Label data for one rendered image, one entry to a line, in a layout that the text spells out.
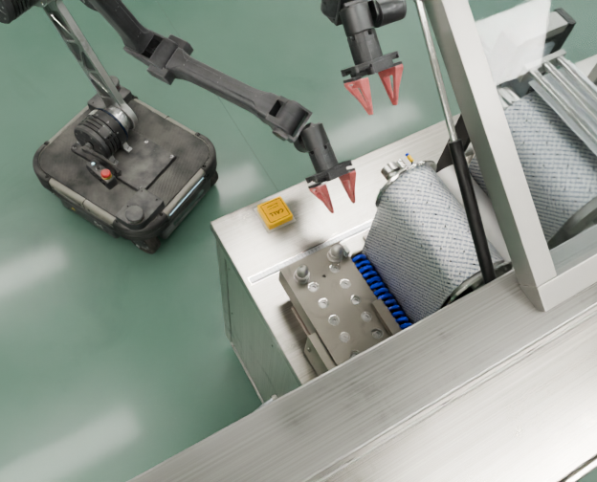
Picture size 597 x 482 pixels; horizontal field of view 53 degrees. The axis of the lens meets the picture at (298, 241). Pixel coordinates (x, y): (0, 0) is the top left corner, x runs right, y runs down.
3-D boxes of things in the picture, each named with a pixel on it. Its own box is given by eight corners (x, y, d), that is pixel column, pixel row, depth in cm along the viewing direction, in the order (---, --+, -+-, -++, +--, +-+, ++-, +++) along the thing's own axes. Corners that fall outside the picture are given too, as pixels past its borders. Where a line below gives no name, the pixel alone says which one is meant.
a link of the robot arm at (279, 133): (273, 130, 134) (293, 98, 134) (263, 136, 145) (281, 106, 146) (316, 160, 137) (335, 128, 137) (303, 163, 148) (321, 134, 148)
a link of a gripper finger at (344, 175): (331, 211, 143) (316, 175, 142) (356, 200, 145) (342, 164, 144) (342, 210, 137) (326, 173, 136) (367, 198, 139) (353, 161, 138)
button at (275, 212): (279, 200, 159) (280, 194, 157) (293, 220, 156) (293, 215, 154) (256, 209, 157) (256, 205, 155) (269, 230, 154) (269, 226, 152)
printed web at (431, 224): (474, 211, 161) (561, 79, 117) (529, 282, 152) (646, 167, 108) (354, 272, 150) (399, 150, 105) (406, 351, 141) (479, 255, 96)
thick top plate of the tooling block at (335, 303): (336, 251, 145) (339, 240, 139) (431, 397, 129) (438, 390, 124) (277, 279, 140) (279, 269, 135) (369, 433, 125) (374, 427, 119)
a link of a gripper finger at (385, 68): (366, 114, 121) (353, 69, 119) (395, 102, 123) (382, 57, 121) (384, 112, 115) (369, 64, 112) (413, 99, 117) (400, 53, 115)
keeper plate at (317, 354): (310, 347, 139) (315, 331, 129) (332, 384, 135) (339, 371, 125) (301, 352, 138) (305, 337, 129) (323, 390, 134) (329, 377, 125)
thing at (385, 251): (364, 250, 140) (378, 208, 123) (420, 334, 131) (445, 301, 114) (362, 250, 139) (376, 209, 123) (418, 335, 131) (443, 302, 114)
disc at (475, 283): (494, 284, 121) (525, 250, 108) (495, 286, 121) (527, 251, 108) (436, 316, 116) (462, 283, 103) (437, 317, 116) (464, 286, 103)
